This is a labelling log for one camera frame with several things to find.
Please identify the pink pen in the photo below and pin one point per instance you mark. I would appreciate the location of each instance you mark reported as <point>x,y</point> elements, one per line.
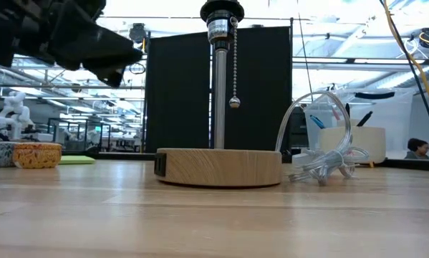
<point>335,113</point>

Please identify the wooden base metal pole lamp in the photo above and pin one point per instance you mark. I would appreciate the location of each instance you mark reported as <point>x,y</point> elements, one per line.
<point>217,168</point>

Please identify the green sticky note pad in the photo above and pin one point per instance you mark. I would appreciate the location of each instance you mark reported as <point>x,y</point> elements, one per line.
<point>76,160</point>

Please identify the blue pen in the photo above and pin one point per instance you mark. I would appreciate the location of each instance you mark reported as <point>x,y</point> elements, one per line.
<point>317,122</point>

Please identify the cream round pen organizer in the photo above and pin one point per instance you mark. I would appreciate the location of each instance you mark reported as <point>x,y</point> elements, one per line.
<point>371,143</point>

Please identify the black marker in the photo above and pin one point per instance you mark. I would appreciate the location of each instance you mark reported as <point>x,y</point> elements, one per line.
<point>364,119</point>

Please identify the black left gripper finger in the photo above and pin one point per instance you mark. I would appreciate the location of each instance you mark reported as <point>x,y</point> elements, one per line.
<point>92,39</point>
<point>108,73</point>

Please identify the white robot figure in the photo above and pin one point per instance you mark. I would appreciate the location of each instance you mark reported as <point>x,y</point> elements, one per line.
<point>13,114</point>

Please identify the clear plastic storage bin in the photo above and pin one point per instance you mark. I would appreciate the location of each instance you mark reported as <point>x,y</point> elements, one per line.
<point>396,118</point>

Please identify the thin black pen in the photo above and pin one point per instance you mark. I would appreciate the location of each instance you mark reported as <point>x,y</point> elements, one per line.
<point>347,110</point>

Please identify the person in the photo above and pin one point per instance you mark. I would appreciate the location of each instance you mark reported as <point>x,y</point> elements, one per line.
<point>416,147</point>

